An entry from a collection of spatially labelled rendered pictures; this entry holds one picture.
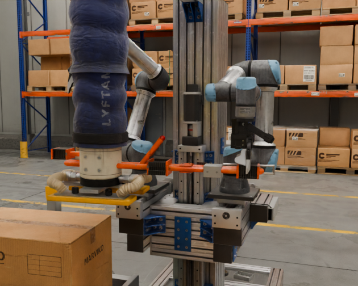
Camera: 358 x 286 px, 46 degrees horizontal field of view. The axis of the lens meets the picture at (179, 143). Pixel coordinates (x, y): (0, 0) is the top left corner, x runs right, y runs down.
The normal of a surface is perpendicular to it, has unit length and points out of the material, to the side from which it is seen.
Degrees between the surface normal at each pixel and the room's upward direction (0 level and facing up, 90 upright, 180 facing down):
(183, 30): 90
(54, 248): 90
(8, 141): 90
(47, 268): 90
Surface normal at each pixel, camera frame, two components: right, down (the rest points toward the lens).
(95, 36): 0.06, -0.07
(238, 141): -0.21, 0.11
